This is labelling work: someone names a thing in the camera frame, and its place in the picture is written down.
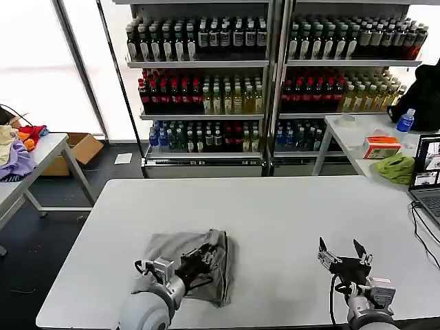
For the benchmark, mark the open grey laptop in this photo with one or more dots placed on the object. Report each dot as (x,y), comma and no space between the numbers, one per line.
(428,172)

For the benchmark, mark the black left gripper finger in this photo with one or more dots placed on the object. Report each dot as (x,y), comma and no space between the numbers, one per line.
(207,248)
(213,258)

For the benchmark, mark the cream cloth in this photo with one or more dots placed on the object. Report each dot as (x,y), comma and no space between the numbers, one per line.
(5,144)

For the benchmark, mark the red orange cloth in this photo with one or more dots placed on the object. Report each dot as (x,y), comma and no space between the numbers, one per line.
(31,133)

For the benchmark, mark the orange tissue box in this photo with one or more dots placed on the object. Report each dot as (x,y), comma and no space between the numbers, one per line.
(381,148)

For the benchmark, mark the blue water bottle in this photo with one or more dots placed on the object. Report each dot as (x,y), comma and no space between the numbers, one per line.
(405,122)

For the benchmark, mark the grey side table with laptop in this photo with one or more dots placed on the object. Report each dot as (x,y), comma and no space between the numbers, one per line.
(345,137)

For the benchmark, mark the grey printed t-shirt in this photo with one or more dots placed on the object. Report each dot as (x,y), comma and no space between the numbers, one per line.
(165,244)

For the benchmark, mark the purple cloth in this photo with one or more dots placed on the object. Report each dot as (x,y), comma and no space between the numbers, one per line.
(17,158)

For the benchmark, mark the thin black slanted pole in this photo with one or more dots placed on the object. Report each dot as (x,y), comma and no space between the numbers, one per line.
(121,86)

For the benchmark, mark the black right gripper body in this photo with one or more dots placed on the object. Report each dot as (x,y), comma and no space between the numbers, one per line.
(350,269)

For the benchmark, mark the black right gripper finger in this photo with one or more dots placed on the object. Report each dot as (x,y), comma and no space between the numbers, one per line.
(365,256)
(326,257)

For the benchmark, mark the grey window post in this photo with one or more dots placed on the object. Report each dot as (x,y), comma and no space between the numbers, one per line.
(79,65)

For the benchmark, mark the brown cardboard box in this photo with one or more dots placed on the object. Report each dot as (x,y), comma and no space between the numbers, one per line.
(83,147)

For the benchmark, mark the shelf with dark bottles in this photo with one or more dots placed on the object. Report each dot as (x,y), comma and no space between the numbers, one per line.
(206,96)
(326,93)

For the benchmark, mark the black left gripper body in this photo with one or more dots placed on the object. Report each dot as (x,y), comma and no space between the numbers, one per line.
(192,263)

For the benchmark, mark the green cloth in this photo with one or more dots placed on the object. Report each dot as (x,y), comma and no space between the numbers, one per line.
(394,168)

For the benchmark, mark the grey side table with clothes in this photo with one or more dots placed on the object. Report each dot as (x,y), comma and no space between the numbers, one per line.
(48,144)

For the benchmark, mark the white paper sheet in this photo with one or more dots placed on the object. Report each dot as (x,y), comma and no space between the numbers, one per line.
(123,159)

